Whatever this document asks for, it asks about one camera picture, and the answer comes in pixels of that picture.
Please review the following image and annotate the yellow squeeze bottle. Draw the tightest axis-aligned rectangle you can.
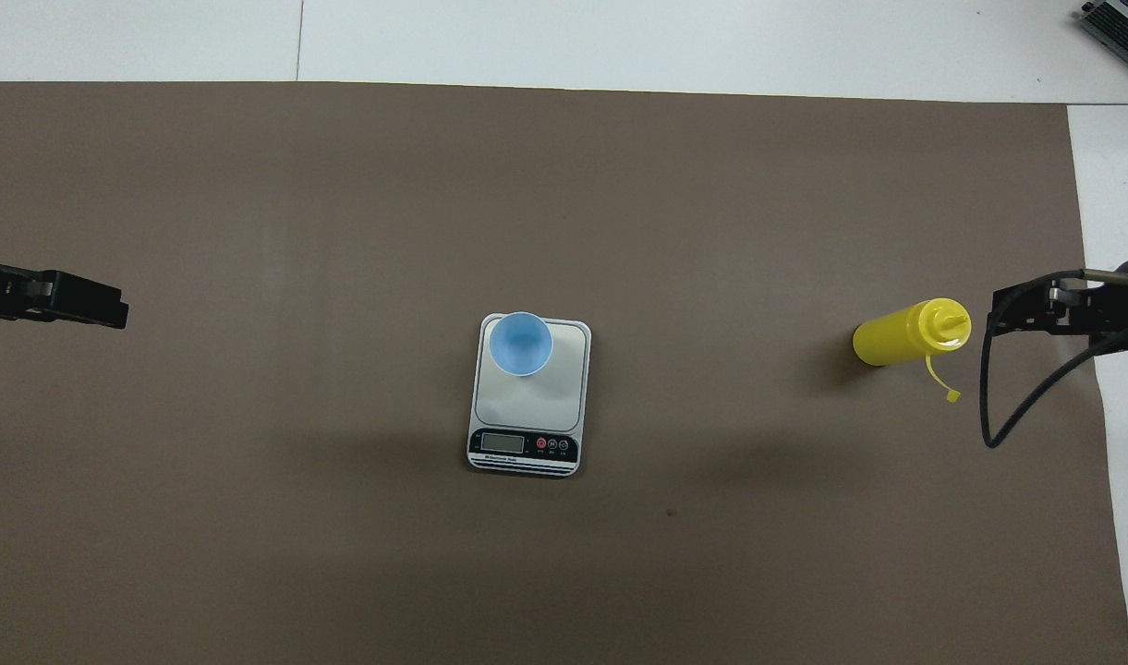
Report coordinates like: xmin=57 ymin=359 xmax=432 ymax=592
xmin=852 ymin=297 xmax=973 ymax=404

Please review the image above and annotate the light blue plastic cup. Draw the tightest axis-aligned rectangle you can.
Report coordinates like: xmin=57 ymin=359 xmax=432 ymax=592
xmin=488 ymin=311 xmax=554 ymax=378

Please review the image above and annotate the silver digital kitchen scale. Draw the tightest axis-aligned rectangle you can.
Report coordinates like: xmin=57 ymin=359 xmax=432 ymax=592
xmin=466 ymin=313 xmax=592 ymax=478

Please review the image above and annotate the brown paper mat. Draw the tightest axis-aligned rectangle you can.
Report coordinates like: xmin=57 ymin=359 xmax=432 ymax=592
xmin=0 ymin=81 xmax=1128 ymax=665

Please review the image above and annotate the grey ribbed metal device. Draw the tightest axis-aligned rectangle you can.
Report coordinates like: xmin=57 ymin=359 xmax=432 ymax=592
xmin=1078 ymin=0 xmax=1128 ymax=87

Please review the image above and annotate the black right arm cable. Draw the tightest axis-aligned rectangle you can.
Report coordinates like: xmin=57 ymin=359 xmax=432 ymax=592
xmin=981 ymin=268 xmax=1128 ymax=451

